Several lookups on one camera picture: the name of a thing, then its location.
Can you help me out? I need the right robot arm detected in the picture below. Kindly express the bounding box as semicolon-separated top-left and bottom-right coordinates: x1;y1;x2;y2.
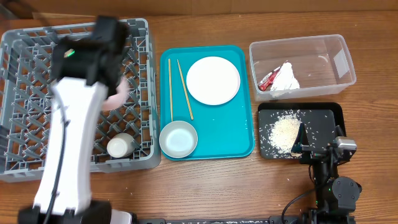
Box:
280;123;362;223

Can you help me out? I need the clear plastic waste bin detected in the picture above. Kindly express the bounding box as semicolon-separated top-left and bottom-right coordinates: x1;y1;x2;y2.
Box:
249;34;357;101

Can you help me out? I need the wooden chopstick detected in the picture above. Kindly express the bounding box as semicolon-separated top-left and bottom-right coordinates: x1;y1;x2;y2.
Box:
168;58;174;122
177;59;194;120

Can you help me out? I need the teal plastic tray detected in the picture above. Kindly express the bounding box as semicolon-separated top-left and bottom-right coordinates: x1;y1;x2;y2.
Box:
159;45;255;161

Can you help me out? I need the white cup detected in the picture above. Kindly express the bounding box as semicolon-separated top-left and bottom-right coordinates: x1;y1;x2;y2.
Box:
106;133;135;158

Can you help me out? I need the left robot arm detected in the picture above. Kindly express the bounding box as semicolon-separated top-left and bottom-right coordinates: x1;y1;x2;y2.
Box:
17;16;136;223

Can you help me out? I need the large white plate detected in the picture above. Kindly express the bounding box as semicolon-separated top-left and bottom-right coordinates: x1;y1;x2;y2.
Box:
186;56;241;106

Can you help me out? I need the left wooden chopstick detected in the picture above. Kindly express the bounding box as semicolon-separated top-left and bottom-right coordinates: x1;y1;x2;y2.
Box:
168;58;174;122

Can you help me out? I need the white tissue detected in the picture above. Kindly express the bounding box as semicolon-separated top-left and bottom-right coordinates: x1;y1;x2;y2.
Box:
271;62;300;91

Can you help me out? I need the red snack wrapper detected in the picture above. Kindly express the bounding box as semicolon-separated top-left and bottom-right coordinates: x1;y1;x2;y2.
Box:
257;66;281;91

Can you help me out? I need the black food waste tray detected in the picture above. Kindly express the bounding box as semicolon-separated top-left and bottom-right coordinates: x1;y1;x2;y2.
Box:
258;103;345;159

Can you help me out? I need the grey shallow bowl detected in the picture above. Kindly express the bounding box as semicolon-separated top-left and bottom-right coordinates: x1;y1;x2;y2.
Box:
159;121;198;159

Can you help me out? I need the grey plastic dish rack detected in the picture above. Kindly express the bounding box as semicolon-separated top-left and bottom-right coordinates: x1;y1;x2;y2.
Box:
1;18;160;182

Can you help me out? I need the pile of rice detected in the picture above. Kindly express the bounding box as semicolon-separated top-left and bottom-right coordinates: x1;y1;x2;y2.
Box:
259;109;327;158

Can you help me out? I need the right wooden chopstick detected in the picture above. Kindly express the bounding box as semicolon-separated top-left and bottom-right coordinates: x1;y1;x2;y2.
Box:
177;59;194;120

